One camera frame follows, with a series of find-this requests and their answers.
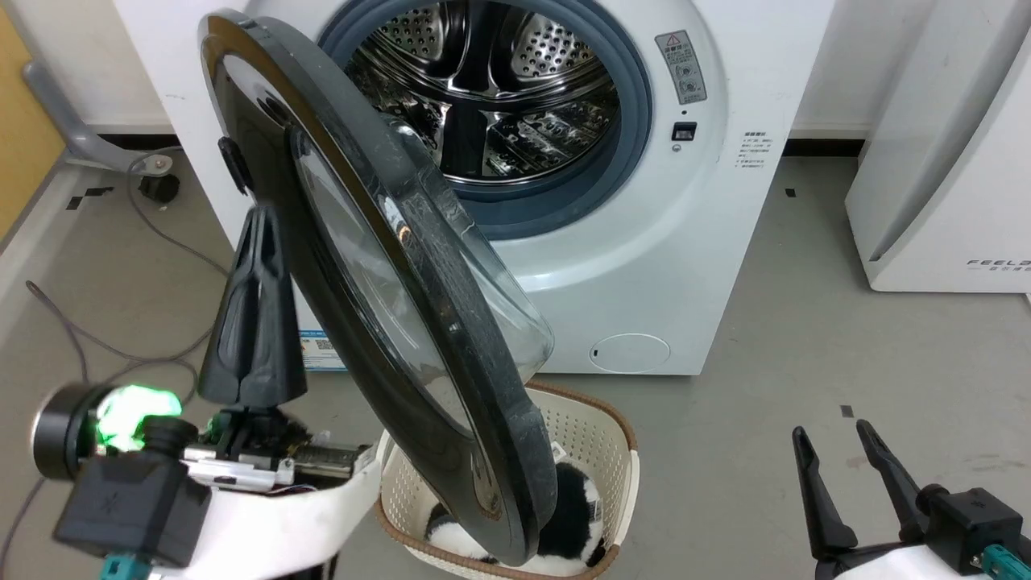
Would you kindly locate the white front-load washing machine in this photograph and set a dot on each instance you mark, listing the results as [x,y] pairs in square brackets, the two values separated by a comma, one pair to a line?
[660,242]

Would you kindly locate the grey rubber door gasket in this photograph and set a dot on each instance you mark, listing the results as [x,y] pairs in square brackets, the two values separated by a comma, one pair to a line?
[632,145]

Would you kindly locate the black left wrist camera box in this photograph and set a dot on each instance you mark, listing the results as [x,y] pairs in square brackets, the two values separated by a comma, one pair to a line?
[133,507]

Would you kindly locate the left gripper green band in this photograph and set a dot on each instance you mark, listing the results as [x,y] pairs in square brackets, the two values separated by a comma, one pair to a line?
[258,451]

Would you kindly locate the stainless steel washer drum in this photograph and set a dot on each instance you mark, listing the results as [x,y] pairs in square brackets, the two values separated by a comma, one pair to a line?
[491,89]

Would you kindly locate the cream perforated laundry basket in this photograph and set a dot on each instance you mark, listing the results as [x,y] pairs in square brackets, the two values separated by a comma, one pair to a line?
[600,451]

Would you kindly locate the grey warning sticker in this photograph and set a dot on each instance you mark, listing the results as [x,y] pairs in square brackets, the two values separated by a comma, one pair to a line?
[681,68]

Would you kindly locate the black door latch socket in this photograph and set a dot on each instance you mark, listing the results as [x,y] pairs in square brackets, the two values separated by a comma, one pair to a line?
[684,131]

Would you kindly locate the round white filter cover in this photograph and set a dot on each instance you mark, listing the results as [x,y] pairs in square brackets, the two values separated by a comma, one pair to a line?
[630,353]

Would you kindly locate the black and white plush toy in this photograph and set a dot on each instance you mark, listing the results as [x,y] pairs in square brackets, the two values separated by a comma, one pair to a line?
[576,515]

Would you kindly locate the grey metal furniture leg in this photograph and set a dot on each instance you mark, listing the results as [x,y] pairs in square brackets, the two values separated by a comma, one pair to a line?
[68,121]

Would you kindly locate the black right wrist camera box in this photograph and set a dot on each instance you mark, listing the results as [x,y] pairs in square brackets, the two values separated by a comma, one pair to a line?
[970,524]

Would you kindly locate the white appliance with grey lettering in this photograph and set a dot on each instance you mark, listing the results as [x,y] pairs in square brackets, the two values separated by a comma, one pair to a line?
[950,177]

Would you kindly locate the small printed text label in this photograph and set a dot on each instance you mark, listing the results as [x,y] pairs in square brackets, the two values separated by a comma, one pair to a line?
[756,150]

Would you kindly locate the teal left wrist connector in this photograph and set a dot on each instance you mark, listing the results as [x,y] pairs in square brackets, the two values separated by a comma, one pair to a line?
[125,569]

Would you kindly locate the black rubber foot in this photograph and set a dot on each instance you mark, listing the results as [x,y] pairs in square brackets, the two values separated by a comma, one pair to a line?
[159,188]

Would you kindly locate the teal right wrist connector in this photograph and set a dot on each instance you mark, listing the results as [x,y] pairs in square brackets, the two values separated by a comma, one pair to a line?
[1003,562]

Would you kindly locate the yellow wooden panel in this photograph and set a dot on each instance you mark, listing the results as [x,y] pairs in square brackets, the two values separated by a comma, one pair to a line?
[24,137]

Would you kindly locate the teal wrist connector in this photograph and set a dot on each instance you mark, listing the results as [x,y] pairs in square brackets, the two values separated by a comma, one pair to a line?
[125,569]
[1003,562]

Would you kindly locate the blue white QR label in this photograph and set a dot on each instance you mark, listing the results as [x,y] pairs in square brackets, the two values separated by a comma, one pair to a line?
[320,352]

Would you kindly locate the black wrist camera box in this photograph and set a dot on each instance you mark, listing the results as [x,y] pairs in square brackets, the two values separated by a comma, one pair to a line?
[970,524]
[133,507]

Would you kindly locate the black round washing machine door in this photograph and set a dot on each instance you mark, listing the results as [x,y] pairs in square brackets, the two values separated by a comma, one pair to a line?
[387,322]

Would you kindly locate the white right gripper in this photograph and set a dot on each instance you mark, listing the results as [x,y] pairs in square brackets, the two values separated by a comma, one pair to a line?
[886,564]

